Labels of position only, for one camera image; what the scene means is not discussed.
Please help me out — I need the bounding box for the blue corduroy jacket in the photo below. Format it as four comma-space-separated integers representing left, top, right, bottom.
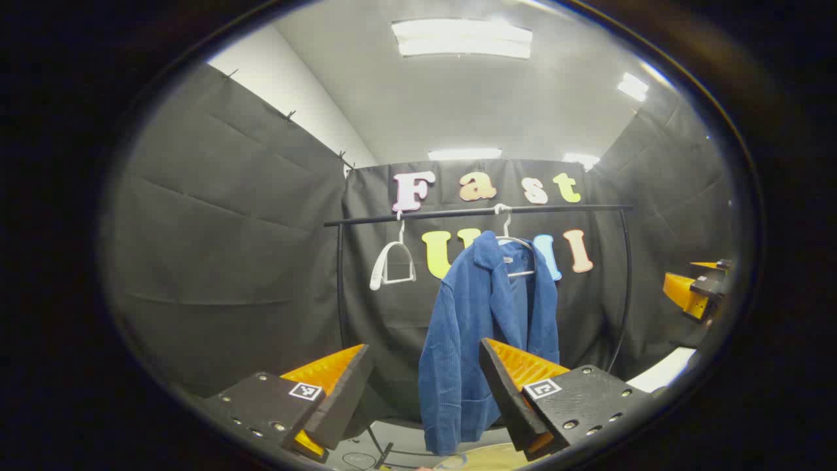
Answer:
418, 230, 562, 457

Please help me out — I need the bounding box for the large rectangular ceiling light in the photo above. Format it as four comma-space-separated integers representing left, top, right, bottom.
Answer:
391, 18, 534, 60

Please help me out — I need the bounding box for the black metal clothes rack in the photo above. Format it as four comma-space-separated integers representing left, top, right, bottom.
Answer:
324, 204, 634, 470

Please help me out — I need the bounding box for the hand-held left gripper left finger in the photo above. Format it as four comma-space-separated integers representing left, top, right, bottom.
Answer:
193, 343, 375, 465

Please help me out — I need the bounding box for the beige laundry hamper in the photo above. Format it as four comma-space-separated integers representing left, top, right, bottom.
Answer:
435, 444, 532, 471

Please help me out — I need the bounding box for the white plastic hanger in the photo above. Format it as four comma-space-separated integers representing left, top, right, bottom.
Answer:
369, 211, 417, 292
494, 204, 538, 279

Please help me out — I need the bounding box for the long narrow ceiling light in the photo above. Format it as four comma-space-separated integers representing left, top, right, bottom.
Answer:
428, 148, 503, 162

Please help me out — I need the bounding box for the black backdrop cloth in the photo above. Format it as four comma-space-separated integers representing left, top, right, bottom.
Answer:
98, 62, 736, 426

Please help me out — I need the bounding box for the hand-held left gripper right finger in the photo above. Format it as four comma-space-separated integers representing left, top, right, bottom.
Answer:
479, 338, 655, 462

